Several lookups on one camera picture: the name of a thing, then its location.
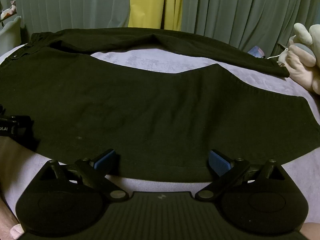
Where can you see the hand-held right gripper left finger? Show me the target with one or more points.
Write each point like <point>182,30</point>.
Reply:
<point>105,158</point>

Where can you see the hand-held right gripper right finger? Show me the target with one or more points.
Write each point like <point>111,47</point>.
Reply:
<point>220,162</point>

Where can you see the black pants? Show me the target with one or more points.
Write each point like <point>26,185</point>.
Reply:
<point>150,110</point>

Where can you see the pale green cushion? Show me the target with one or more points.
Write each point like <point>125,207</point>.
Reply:
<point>10,35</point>

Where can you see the small white figurine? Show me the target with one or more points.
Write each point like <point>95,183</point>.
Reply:
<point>7,11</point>

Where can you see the cream plush toy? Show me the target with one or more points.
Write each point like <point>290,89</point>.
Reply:
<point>303,55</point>

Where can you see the green curtain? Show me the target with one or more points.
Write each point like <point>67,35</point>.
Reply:
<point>75,5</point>

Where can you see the yellow curtain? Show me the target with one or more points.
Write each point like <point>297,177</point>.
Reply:
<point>150,5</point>

